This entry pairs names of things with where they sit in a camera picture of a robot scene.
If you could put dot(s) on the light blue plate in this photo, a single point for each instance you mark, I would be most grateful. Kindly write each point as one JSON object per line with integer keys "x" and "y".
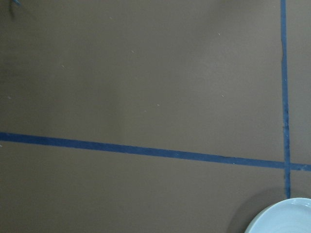
{"x": 287, "y": 216}

